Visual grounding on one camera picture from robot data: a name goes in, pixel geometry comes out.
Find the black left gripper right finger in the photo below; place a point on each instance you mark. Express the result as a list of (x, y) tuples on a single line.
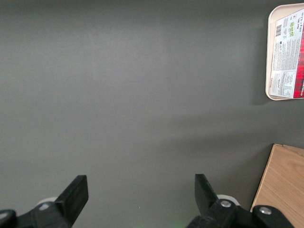
[(209, 202)]

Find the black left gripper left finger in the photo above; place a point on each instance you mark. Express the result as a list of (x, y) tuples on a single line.
[(69, 202)]

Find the beige plastic tray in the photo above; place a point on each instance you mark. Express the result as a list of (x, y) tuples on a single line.
[(270, 59)]

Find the wooden drawer cabinet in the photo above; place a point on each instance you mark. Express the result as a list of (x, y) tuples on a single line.
[(280, 187)]

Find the red tartan biscuit box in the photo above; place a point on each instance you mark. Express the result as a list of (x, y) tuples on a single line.
[(288, 57)]

